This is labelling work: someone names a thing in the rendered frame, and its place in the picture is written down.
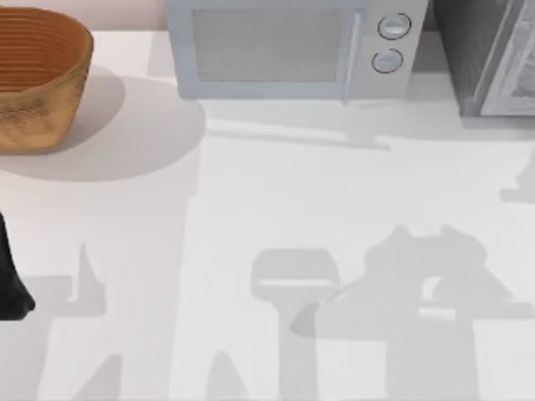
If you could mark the pale microwave oven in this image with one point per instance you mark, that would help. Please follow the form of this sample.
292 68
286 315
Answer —
411 50

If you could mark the pale microwave door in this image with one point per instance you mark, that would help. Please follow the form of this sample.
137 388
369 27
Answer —
267 46

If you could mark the brown woven basket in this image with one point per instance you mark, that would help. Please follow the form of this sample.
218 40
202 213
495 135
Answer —
37 104

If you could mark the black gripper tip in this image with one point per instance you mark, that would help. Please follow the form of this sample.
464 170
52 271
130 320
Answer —
10 288

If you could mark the round microwave knob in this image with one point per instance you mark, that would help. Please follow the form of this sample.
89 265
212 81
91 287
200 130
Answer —
393 26
387 61

